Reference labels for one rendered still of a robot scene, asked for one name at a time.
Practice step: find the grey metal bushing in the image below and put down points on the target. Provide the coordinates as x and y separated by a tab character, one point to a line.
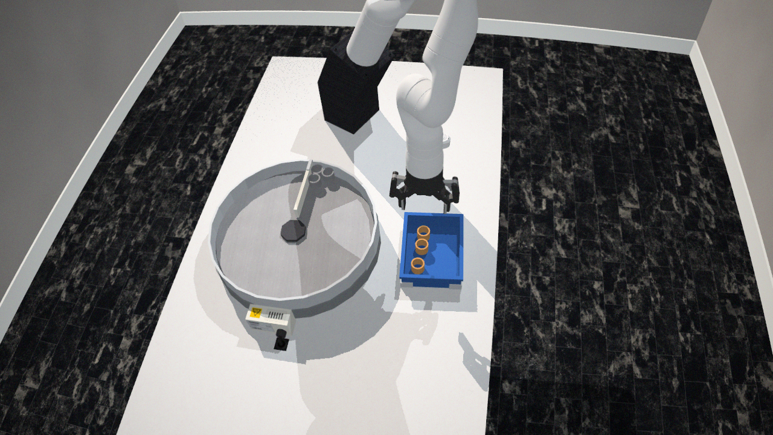
317	168
328	171
314	177

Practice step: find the blue open-top crate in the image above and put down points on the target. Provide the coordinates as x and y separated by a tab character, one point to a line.
444	259

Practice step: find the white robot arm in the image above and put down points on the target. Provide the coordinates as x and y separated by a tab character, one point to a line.
423	105

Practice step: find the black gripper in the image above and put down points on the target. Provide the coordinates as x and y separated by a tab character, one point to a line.
433	186

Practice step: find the bronze bushing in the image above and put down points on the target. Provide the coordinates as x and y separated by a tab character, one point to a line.
420	262
424	229
421	251

